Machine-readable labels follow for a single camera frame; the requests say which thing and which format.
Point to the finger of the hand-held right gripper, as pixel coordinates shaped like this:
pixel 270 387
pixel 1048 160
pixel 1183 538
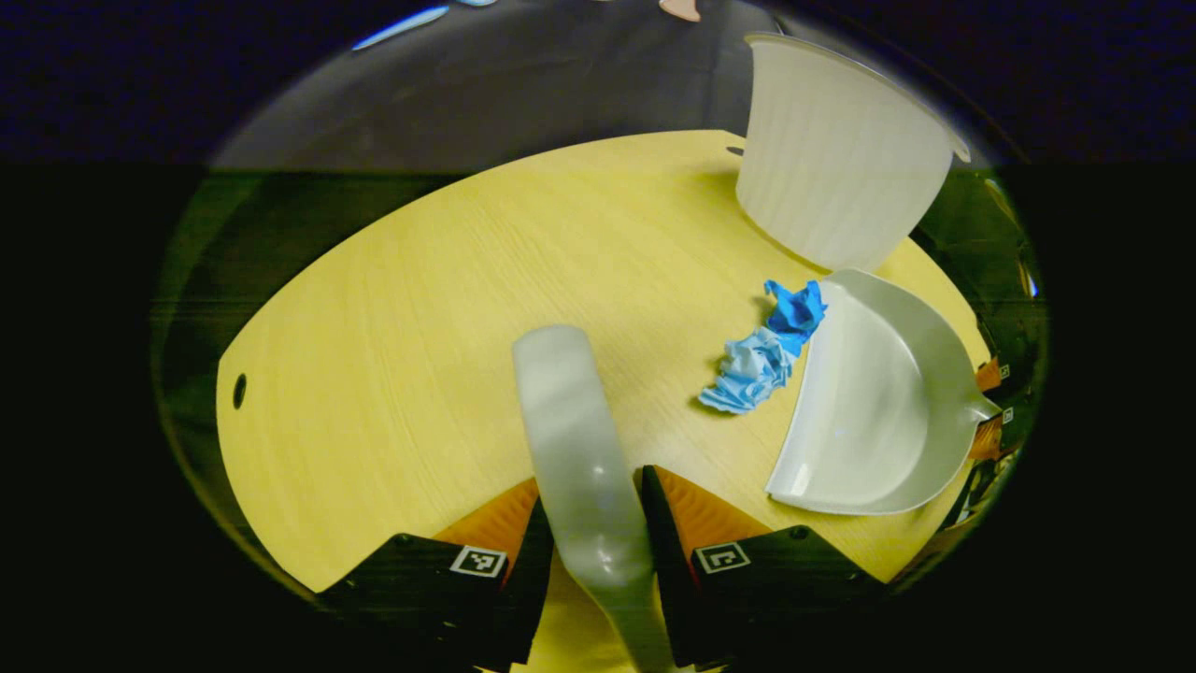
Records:
pixel 989 376
pixel 989 437

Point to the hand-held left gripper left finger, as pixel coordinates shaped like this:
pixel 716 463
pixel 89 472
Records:
pixel 531 584

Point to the small white broom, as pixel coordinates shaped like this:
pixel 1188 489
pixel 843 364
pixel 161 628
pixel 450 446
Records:
pixel 579 449

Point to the light blue paper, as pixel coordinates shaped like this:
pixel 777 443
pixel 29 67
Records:
pixel 747 374

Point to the white dustpan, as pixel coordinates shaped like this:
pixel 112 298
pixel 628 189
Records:
pixel 869 411

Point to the light wooden desktop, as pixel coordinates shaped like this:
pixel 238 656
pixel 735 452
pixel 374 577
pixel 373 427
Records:
pixel 392 308

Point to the white garbage bin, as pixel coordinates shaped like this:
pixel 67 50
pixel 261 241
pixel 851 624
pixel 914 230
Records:
pixel 832 159

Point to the dark blue paper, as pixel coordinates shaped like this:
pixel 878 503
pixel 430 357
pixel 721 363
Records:
pixel 796 313

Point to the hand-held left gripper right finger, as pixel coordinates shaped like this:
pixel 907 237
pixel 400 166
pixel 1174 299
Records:
pixel 668 579

